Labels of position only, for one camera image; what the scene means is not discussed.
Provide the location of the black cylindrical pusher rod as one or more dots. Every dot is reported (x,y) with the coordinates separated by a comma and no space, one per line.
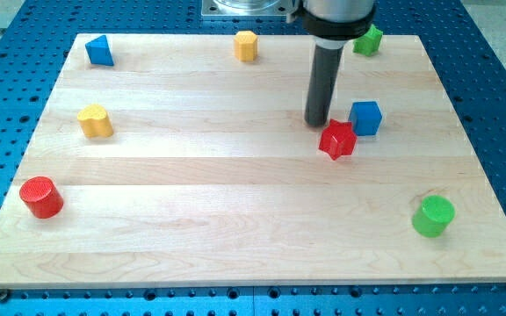
(325,65)

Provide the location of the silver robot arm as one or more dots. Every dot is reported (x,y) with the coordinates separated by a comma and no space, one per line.
(332,23)

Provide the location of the blue cube block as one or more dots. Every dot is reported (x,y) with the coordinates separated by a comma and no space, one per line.
(365,117)

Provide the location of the yellow heart block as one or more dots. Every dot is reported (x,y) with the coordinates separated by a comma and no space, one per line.
(94,121)

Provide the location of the red star block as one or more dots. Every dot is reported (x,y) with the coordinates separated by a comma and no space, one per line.
(338,139)

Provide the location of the green star block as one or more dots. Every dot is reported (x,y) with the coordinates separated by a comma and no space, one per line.
(369,43)

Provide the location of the yellow hexagon block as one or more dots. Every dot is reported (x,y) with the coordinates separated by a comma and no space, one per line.
(245,46)

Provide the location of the red cylinder block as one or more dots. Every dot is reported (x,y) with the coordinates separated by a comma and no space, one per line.
(41,197)

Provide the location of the blue triangle block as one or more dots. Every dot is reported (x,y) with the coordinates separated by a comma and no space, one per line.
(99,52)

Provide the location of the light wooden board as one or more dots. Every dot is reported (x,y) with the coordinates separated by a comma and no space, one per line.
(212,177)

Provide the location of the green cylinder block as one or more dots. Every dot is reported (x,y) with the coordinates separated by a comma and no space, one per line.
(433,216)

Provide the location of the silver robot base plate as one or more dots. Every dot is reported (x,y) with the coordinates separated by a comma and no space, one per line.
(227,8)

